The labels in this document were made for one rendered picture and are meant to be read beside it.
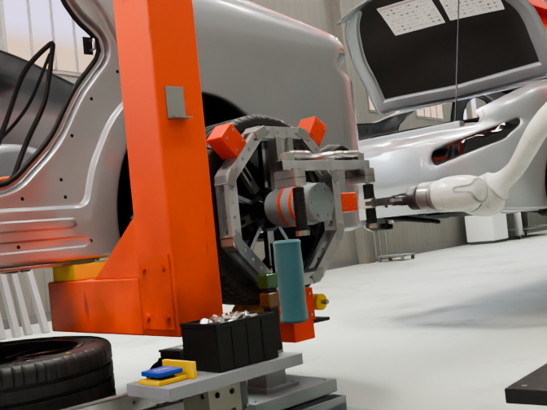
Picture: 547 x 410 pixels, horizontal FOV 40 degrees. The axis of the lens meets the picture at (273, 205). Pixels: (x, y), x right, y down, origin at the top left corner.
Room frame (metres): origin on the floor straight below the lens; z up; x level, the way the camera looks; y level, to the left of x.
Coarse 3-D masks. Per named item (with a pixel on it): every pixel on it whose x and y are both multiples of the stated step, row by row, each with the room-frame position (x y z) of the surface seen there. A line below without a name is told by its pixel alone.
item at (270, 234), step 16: (256, 160) 2.81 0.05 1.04; (240, 176) 2.53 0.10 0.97; (256, 192) 2.56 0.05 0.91; (256, 224) 2.55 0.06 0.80; (272, 224) 2.65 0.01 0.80; (320, 224) 2.75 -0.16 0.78; (256, 240) 2.54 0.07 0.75; (272, 240) 2.60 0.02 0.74; (304, 240) 2.76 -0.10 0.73; (272, 256) 2.60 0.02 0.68; (304, 256) 2.70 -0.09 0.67; (272, 272) 2.59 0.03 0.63
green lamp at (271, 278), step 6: (258, 276) 2.00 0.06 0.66; (264, 276) 1.99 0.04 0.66; (270, 276) 1.99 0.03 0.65; (276, 276) 2.00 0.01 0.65; (258, 282) 2.00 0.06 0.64; (264, 282) 1.99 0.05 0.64; (270, 282) 1.98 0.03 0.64; (276, 282) 2.00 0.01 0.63; (264, 288) 1.99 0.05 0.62; (270, 288) 1.99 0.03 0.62
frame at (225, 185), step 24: (312, 144) 2.62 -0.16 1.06; (240, 168) 2.37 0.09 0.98; (216, 192) 2.37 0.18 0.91; (336, 192) 2.69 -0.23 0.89; (336, 216) 2.68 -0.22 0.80; (240, 240) 2.35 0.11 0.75; (336, 240) 2.69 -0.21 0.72; (240, 264) 2.41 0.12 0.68; (264, 264) 2.42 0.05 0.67; (312, 264) 2.64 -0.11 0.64
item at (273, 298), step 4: (272, 292) 1.99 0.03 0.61; (276, 292) 2.00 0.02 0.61; (260, 296) 2.00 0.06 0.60; (264, 296) 1.99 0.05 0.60; (268, 296) 1.98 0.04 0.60; (272, 296) 1.99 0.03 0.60; (276, 296) 2.00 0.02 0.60; (260, 300) 2.00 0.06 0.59; (264, 300) 1.99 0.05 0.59; (268, 300) 1.98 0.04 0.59; (272, 300) 1.98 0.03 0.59; (276, 300) 1.99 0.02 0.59; (260, 304) 2.00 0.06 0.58; (264, 304) 1.99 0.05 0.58; (268, 304) 1.98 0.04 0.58; (272, 304) 1.98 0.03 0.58; (276, 304) 1.99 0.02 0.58
